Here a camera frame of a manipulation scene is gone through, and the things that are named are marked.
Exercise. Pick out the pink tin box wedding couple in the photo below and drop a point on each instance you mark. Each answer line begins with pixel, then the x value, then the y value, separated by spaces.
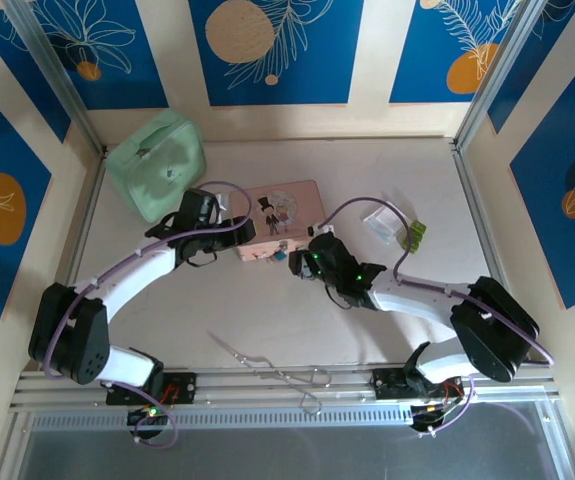
pixel 297 200

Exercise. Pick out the black base plate left arm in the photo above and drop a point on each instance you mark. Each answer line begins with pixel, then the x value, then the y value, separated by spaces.
pixel 182 387

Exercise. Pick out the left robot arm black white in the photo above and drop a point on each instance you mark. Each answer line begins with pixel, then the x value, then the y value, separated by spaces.
pixel 72 345

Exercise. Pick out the black base plate right arm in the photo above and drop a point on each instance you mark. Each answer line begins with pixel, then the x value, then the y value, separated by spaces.
pixel 389 382

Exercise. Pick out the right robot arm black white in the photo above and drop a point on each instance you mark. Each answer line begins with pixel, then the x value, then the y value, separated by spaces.
pixel 497 335

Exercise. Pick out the clear plastic bag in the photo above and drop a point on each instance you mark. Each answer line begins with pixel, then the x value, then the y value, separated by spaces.
pixel 381 222

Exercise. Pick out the green toy block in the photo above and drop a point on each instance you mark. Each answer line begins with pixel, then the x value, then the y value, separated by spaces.
pixel 414 236

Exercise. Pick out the mint green zip pouch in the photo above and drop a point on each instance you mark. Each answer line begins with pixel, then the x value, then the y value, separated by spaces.
pixel 157 165

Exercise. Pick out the long metal forceps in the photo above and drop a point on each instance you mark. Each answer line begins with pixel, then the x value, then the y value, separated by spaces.
pixel 272 372

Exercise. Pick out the circuit board with green light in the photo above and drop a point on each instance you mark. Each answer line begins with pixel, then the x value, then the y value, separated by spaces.
pixel 149 414

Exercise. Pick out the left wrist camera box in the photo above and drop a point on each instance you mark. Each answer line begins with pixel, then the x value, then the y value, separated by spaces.
pixel 222 202

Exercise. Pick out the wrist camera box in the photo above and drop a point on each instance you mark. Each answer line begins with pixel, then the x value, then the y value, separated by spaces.
pixel 321 230
pixel 222 202

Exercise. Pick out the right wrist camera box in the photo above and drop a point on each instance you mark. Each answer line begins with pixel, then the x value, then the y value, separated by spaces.
pixel 321 230

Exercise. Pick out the aluminium table side rail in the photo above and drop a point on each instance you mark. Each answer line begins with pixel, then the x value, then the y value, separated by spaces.
pixel 84 220
pixel 469 185

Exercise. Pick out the aluminium frame cross rail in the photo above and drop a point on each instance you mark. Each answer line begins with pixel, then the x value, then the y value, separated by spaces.
pixel 277 395

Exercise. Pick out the aluminium frame post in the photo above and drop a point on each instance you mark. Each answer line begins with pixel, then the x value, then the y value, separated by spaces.
pixel 497 75
pixel 54 75

